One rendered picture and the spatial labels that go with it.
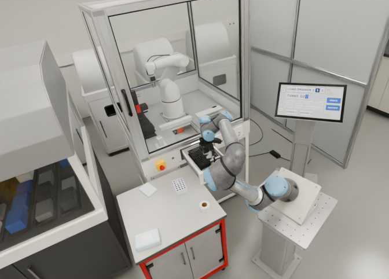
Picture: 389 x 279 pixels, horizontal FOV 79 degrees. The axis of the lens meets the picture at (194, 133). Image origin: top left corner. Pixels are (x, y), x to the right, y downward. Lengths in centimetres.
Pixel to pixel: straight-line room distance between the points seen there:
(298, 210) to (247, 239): 92
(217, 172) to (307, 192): 68
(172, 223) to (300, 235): 77
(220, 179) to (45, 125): 88
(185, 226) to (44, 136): 96
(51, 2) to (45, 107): 342
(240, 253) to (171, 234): 93
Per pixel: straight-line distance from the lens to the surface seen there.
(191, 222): 163
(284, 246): 194
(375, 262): 260
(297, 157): 257
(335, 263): 248
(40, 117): 135
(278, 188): 144
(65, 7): 464
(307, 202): 163
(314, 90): 224
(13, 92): 143
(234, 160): 112
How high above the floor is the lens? 208
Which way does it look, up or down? 34 degrees down
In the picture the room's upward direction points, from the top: 8 degrees counter-clockwise
